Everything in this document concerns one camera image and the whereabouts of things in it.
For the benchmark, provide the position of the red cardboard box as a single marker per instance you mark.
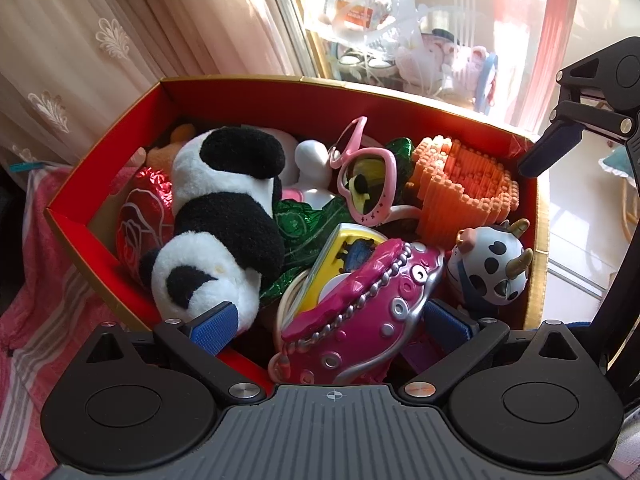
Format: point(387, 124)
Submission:
point(100, 185)

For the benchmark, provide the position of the pink patterned blanket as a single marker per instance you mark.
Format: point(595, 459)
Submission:
point(30, 310)

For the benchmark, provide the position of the pink heart sunglasses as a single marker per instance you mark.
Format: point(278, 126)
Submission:
point(370, 160)

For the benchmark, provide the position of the red foil heart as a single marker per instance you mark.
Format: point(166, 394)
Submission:
point(145, 220)

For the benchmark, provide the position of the wooden window frame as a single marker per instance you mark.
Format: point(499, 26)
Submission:
point(310, 25)

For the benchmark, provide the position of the yellow and white toy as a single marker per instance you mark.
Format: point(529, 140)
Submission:
point(345, 245)

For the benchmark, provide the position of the white plastic hoop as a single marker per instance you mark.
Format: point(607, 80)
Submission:
point(286, 305)

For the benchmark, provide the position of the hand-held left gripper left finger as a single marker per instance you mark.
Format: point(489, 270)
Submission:
point(215, 330)

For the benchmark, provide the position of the panda plush toy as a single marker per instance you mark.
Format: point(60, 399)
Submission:
point(220, 200)

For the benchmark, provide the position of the pink plush toy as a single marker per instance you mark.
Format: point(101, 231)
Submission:
point(465, 57)

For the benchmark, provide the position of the spotted cow figure toy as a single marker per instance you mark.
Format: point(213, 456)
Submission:
point(490, 265)

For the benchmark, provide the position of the white lace curtain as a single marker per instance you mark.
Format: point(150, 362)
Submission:
point(150, 25)

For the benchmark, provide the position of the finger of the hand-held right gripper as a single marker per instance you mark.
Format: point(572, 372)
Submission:
point(550, 145)

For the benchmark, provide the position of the orange plush toy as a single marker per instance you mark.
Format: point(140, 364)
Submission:
point(165, 155)

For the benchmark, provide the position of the green foil wrapper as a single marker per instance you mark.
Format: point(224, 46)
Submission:
point(300, 220)

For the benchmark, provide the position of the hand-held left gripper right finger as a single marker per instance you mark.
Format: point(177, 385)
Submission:
point(445, 325)

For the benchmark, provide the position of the magenta and silver toy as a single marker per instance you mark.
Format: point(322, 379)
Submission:
point(360, 310)

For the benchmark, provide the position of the white plastic figure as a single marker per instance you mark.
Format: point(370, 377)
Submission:
point(310, 160)

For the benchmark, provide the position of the orange bristle block heart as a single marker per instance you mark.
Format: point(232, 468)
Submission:
point(465, 190)

